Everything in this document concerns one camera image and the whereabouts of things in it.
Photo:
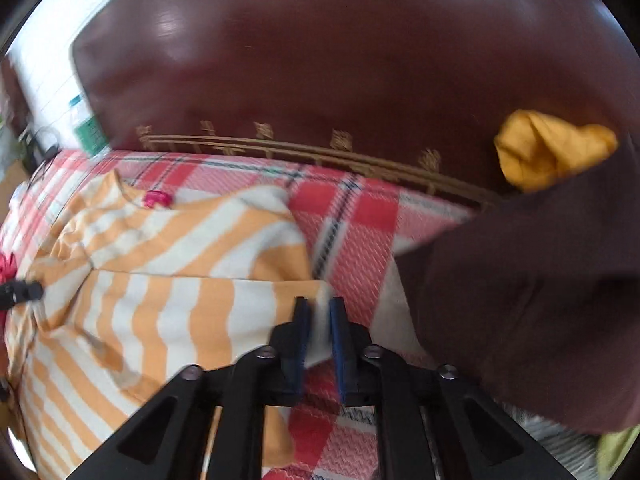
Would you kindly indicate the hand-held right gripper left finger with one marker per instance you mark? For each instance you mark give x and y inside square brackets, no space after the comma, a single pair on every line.
[300,340]

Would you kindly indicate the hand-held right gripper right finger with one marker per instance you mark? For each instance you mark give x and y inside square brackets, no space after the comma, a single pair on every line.
[340,350]

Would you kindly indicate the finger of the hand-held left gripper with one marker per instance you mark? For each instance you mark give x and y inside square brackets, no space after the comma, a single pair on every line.
[20,292]

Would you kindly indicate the orange white striped garment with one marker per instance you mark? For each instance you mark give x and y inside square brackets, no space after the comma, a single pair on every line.
[165,310]

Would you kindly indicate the red knit cloth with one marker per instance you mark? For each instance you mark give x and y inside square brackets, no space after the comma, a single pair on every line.
[157,200]

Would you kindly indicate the red plaid blanket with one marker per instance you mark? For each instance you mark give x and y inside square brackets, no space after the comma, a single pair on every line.
[350,240]

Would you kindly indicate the plastic water bottle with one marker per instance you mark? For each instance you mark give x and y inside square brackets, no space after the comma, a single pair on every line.
[90,130]

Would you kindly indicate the brown garment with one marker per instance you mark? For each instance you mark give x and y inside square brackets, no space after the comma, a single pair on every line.
[525,285]

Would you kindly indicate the grey striped garment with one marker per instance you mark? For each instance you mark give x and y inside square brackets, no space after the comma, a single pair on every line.
[550,440]

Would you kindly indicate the brown headboard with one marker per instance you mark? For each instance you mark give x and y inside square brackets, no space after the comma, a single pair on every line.
[325,60]

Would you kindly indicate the yellow cloth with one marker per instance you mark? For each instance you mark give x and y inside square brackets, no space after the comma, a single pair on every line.
[540,150]

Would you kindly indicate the green knit sweater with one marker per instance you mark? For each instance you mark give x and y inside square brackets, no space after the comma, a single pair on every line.
[620,452]

